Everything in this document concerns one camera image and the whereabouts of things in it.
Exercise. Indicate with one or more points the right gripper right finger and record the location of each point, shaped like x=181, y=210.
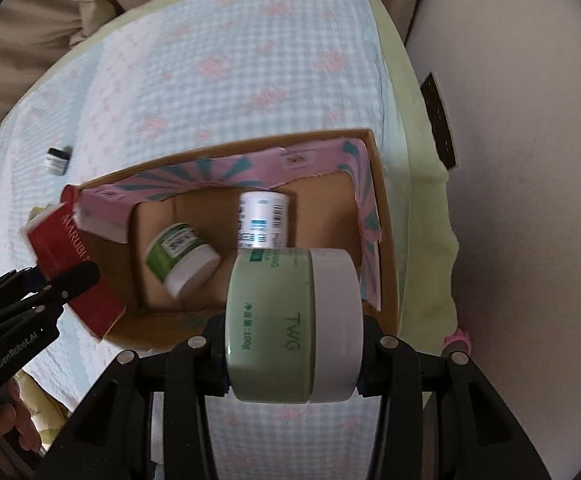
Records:
x=439, y=416

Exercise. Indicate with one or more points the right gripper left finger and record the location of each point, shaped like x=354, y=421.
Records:
x=108, y=436

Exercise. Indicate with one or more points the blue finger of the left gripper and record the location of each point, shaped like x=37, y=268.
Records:
x=64, y=287

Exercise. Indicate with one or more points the red rectangular box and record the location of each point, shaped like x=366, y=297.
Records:
x=54, y=238

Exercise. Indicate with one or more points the green label white jar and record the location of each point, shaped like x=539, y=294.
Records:
x=181, y=260

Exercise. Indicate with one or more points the small black lid jar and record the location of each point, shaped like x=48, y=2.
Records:
x=57, y=160

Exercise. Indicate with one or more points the white medicine bottle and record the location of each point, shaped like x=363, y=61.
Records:
x=263, y=221

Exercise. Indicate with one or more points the pale green cream jar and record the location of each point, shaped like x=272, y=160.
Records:
x=293, y=326

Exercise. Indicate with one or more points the cardboard box with pink lining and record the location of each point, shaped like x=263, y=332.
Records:
x=337, y=199

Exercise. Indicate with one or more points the person's left hand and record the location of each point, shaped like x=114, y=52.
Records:
x=15, y=415

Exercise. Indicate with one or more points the checkered floral bed cover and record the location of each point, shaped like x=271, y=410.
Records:
x=198, y=73

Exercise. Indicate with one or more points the black wall outlet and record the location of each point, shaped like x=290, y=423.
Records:
x=440, y=127

